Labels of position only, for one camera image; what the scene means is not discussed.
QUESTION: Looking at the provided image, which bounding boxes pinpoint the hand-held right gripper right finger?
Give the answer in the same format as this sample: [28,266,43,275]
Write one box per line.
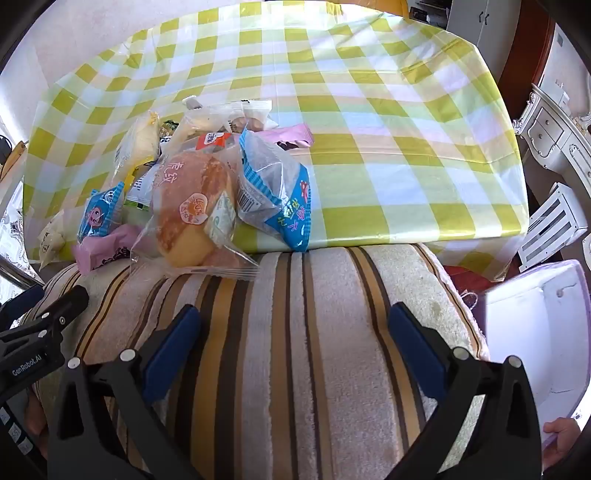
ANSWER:
[387,302,543,480]

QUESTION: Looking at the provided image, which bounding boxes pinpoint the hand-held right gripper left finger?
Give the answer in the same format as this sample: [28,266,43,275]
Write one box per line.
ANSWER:
[46,305,204,480]

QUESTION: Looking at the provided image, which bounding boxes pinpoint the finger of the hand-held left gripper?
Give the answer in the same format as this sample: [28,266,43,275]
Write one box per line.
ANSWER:
[0,284,45,324]
[0,285,90,346]

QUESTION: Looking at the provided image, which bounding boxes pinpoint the purple and white box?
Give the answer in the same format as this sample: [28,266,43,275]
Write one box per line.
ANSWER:
[475,259,591,462]

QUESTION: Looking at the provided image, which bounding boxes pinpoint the round bread clear packet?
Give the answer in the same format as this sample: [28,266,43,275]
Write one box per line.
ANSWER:
[130,134,260,280]

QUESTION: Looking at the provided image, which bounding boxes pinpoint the cake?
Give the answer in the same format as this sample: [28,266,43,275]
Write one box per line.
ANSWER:
[112,111,160,183]

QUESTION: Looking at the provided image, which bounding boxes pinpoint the large blue snack packet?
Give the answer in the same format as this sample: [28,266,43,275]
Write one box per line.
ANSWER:
[236,129,312,252]

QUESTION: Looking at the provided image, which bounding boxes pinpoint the white nut packet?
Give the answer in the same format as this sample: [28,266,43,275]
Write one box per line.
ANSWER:
[203,100,278,137]

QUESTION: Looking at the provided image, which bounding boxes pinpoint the person's left forearm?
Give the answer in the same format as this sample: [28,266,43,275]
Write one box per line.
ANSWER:
[23,392,47,457]

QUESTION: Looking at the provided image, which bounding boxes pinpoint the cream pastry packet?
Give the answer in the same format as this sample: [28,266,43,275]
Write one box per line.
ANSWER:
[37,210,79,271]

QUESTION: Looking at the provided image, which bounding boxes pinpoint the small blue snack packet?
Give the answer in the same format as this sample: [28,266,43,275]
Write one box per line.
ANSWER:
[76,181,126,243]

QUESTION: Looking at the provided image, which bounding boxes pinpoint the striped brown cushion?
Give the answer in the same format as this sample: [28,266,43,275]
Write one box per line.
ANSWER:
[18,244,490,480]

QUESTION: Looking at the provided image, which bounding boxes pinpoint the green and white snack packet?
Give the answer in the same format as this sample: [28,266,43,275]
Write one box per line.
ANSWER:
[124,164,160,210]

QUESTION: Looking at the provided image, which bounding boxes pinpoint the white slatted stool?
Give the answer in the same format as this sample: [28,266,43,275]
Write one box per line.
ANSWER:
[517,182,587,273]

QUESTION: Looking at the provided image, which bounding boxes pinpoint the green checked tablecloth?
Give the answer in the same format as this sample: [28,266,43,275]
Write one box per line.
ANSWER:
[21,0,529,282]

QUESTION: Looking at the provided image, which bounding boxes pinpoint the pale pastry clear packet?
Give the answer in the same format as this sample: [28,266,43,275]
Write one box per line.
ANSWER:
[161,113,232,155]

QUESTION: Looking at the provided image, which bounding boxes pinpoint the white ornate dresser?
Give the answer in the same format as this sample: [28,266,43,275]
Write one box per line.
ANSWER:
[512,9,591,185]

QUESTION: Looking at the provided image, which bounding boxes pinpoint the white cabinet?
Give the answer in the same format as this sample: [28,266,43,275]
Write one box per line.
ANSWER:
[445,0,502,84]

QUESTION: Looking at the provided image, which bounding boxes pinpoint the dark shelf unit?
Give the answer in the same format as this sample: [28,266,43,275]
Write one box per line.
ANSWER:
[409,0,451,31]

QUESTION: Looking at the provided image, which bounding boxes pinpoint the yellow leather seat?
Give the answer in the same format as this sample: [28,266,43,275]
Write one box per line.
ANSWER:
[344,0,409,17]

